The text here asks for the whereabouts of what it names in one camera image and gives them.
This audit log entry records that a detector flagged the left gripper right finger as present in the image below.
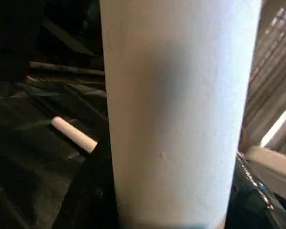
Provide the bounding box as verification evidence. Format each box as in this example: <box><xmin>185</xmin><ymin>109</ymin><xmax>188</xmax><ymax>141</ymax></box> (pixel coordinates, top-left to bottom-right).
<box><xmin>225</xmin><ymin>152</ymin><xmax>286</xmax><ymax>229</ymax></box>

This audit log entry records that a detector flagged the beige ledge bar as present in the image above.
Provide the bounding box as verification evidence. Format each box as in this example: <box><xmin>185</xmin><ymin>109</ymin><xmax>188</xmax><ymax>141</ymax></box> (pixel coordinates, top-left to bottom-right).
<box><xmin>246</xmin><ymin>146</ymin><xmax>286</xmax><ymax>193</ymax></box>

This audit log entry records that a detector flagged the sheer striped window curtain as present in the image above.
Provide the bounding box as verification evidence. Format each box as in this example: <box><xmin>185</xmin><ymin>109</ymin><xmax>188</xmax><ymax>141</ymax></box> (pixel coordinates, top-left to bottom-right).
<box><xmin>240</xmin><ymin>0</ymin><xmax>286</xmax><ymax>153</ymax></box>

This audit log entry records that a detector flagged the white plastic table leg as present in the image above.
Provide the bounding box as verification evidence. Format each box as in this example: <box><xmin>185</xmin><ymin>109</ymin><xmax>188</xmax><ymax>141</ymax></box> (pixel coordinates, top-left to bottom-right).
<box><xmin>51</xmin><ymin>116</ymin><xmax>98</xmax><ymax>154</ymax></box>
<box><xmin>99</xmin><ymin>0</ymin><xmax>265</xmax><ymax>229</ymax></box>

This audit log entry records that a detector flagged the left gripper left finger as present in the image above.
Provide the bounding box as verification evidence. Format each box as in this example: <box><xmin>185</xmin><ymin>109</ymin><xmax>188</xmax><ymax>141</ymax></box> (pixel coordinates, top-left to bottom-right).
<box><xmin>52</xmin><ymin>143</ymin><xmax>119</xmax><ymax>229</ymax></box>

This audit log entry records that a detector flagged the black backdrop cloth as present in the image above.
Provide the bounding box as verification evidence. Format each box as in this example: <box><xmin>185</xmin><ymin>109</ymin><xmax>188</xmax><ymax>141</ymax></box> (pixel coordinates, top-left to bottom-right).
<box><xmin>0</xmin><ymin>0</ymin><xmax>104</xmax><ymax>72</ymax></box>

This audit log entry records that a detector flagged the black long pole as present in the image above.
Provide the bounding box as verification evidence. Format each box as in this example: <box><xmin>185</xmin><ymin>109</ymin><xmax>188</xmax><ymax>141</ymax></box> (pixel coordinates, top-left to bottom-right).
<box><xmin>28</xmin><ymin>61</ymin><xmax>106</xmax><ymax>76</ymax></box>

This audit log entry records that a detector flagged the white window frame bar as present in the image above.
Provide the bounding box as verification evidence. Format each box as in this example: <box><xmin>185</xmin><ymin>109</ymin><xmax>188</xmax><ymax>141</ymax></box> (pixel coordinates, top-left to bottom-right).
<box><xmin>261</xmin><ymin>98</ymin><xmax>286</xmax><ymax>148</ymax></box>

